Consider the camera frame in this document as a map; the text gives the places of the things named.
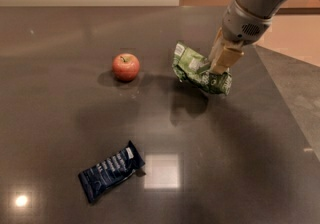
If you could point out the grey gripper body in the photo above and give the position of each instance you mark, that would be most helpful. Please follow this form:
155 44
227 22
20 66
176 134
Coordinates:
240 27

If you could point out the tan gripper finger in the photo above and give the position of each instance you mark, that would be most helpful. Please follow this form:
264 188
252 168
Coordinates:
229 57
217 47

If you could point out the green jalapeno chip bag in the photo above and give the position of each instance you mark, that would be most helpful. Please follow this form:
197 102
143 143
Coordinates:
191 66

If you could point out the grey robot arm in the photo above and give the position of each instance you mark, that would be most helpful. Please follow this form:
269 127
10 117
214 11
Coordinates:
260 8

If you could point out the red apple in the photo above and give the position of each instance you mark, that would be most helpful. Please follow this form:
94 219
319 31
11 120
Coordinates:
125 67

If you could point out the dark blue snack bar wrapper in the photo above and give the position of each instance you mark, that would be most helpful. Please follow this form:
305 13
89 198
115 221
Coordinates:
110 172

